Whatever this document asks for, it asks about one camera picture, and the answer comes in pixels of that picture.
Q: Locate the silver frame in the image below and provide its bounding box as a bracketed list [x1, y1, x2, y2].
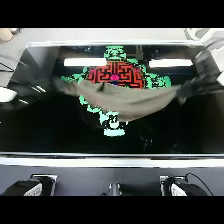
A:
[0, 40, 224, 197]

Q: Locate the grey-brown shirt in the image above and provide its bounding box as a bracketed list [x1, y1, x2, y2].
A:
[53, 75, 183, 123]

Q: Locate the black cable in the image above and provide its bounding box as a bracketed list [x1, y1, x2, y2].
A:
[184, 172, 215, 197]

